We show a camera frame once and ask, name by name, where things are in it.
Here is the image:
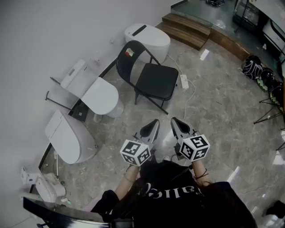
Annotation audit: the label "black stand with square base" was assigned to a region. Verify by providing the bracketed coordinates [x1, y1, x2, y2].
[45, 90, 89, 122]

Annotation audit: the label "wooden steps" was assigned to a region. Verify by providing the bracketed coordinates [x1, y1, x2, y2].
[155, 12, 212, 51]

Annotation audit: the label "egg-shaped white smart toilet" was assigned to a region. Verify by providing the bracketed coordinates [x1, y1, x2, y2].
[124, 23, 171, 64]

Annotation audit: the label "black hair tie wristband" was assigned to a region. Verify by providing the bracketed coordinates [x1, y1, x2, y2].
[194, 168, 209, 180]

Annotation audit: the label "row of black backpacks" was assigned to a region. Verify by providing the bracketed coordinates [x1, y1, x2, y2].
[241, 54, 285, 109]

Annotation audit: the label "person's black printed shirt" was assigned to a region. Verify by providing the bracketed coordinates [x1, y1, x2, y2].
[91, 160, 259, 228]

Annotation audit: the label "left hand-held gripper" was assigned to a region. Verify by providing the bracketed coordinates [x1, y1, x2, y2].
[120, 119, 160, 167]

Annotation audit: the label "small white toilet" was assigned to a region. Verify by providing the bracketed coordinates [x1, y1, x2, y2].
[35, 172, 66, 203]

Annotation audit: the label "white toilet with tank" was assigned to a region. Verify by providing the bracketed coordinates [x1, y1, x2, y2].
[60, 59, 125, 118]

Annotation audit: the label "dark glossy curved panel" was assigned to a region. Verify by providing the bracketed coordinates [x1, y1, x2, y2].
[23, 197, 134, 228]

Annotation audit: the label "white power cable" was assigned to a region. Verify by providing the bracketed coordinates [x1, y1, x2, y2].
[166, 54, 196, 120]

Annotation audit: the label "person's right forearm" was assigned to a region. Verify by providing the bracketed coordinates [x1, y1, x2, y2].
[191, 160, 214, 185]

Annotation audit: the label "black metal rack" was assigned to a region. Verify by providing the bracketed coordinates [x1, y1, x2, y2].
[232, 0, 268, 29]

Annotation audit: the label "white flat-lid smart toilet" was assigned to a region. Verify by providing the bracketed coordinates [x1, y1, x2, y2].
[45, 110, 98, 165]

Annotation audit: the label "white plastic toilet part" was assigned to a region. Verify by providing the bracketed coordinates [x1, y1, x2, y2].
[21, 166, 40, 185]

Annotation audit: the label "black folding chair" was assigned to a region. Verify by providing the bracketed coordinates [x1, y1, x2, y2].
[116, 40, 179, 115]

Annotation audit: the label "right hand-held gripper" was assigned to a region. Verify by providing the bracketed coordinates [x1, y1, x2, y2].
[171, 117, 211, 162]

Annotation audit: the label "black tripod stand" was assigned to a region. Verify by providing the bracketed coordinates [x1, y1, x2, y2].
[253, 98, 285, 125]

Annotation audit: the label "white power strip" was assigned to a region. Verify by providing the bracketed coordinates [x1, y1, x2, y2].
[179, 74, 189, 90]

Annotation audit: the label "person's left forearm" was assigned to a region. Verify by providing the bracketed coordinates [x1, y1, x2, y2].
[114, 164, 140, 201]

